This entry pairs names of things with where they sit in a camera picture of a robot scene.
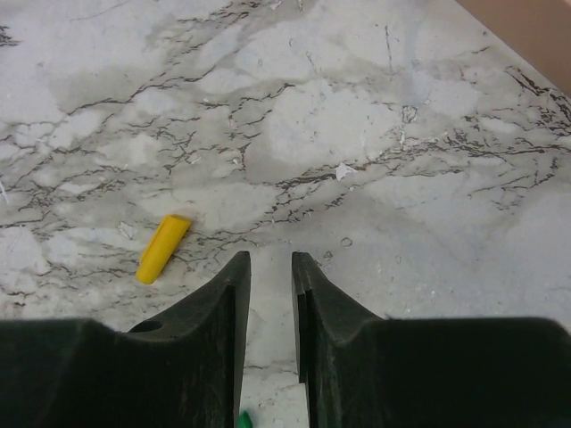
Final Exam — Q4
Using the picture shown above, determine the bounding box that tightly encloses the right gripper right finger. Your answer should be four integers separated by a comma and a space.
292, 252, 570, 427

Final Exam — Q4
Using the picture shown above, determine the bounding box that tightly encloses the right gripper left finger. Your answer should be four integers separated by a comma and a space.
1, 251, 251, 427

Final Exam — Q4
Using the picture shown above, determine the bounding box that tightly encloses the green pen cap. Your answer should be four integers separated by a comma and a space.
237, 411, 253, 428

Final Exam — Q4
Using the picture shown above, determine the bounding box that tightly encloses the yellow pen cap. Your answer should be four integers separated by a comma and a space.
136, 214, 191, 284

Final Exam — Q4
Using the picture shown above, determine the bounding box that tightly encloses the peach desk file organizer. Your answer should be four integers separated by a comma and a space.
458, 0, 570, 95

